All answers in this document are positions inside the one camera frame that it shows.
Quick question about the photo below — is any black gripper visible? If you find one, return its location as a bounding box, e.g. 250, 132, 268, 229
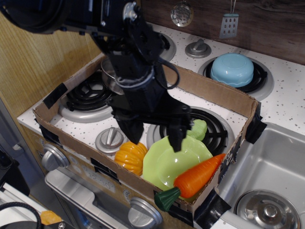
106, 52, 191, 152

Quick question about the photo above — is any orange toy carrot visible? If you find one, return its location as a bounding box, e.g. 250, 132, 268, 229
154, 154, 226, 212

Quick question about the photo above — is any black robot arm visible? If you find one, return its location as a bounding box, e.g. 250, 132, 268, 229
0, 0, 191, 152

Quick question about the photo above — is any light green plastic plate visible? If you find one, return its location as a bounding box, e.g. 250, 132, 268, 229
142, 136, 213, 197

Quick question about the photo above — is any orange toy pumpkin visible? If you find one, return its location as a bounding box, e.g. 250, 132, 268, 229
114, 141, 148, 176

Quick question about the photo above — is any light green toy vegetable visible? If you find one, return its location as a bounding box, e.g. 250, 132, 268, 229
187, 119, 207, 141

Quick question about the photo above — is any silver front stovetop knob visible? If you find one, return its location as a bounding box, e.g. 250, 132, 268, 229
95, 127, 128, 156

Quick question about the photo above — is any silver stovetop knob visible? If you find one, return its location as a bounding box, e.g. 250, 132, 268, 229
95, 127, 128, 156
185, 39, 212, 59

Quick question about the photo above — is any small steel pot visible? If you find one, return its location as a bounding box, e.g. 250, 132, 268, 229
101, 58, 124, 95

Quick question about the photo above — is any front left stove burner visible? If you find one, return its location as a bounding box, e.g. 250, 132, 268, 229
59, 70, 115, 123

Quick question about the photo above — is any back left stove burner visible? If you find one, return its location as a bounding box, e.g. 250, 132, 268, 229
159, 32, 176, 62

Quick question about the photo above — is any silver right oven knob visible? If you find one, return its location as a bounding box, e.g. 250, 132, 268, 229
128, 197, 163, 229

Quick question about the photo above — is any silver oven knob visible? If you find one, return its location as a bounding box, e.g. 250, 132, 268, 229
128, 197, 163, 229
41, 144, 70, 171

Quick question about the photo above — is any silver back stovetop knob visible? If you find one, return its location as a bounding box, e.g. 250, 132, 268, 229
185, 39, 212, 59

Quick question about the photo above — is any light blue plastic bowl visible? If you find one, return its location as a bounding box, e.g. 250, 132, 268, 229
208, 53, 254, 88

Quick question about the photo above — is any silver left oven knob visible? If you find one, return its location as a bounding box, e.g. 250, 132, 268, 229
41, 144, 70, 171

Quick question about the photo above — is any brown cardboard fence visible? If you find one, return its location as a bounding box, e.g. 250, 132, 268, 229
32, 52, 267, 227

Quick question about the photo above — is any back right stove burner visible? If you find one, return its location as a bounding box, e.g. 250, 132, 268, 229
198, 57, 274, 101

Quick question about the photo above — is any hanging metal strainer spoon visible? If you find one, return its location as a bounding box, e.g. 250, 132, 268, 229
171, 0, 193, 27

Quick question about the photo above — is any steel sink basin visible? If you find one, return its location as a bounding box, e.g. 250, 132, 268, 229
194, 122, 305, 229

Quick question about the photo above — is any hanging metal slotted spatula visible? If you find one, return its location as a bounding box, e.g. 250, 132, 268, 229
219, 0, 239, 39

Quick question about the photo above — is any steel pot lid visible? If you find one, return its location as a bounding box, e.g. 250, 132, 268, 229
234, 189, 302, 229

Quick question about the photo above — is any orange object bottom left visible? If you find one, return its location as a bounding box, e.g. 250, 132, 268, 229
40, 210, 62, 225

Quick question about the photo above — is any silver oven door handle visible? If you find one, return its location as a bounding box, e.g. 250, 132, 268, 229
45, 169, 126, 229

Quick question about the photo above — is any black braided cable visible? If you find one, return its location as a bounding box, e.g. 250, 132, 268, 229
0, 201, 42, 229

